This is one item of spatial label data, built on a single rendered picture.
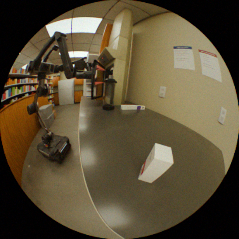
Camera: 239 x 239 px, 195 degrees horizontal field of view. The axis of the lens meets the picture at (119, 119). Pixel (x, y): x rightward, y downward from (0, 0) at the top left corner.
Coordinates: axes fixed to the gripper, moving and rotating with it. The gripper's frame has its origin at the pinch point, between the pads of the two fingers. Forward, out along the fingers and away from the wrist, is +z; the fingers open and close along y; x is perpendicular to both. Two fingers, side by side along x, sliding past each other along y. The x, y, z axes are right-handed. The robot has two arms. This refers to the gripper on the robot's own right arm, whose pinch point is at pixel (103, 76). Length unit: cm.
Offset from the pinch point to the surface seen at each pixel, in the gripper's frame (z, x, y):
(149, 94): 55, -1, -9
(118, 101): 20.4, 9.2, -20.7
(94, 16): -25, 53, 145
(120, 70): 18.0, 9.0, 9.8
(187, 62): 55, -41, 29
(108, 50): 3.5, 9.0, 27.7
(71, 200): -62, -38, -120
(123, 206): -13, -55, -26
